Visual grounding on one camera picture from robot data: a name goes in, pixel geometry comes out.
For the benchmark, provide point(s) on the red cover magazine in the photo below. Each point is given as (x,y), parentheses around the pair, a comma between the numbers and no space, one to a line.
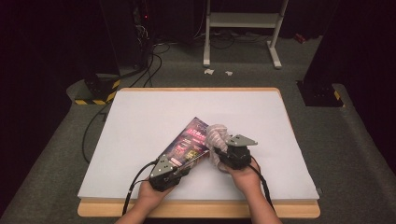
(190,140)

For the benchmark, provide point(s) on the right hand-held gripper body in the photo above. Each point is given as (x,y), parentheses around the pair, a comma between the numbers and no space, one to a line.
(238,155)

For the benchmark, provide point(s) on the striped pink towel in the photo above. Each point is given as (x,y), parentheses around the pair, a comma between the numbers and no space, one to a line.
(218,137)

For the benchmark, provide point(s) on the white metal stand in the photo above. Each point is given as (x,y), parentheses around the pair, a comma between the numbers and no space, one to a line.
(243,19)

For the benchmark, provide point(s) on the person's right hand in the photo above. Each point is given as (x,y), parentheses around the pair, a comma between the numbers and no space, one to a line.
(244,180)

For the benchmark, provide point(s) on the white table mat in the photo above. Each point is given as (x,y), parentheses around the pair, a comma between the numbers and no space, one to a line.
(218,102)

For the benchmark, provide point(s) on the small red object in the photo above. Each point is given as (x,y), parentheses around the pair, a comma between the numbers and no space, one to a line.
(300,38)

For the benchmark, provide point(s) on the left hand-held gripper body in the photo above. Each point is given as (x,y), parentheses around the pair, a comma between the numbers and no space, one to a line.
(162,177)

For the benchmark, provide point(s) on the white paper scrap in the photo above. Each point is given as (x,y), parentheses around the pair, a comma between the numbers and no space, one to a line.
(229,73)
(209,71)

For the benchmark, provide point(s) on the person's left hand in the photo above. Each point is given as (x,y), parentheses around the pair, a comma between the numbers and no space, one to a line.
(152,196)

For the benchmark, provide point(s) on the black stand base yellow stripes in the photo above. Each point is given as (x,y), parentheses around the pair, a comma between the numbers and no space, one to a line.
(320,95)
(99,91)

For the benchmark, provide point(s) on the dark equipment rack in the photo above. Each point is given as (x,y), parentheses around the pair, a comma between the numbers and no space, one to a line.
(143,31)

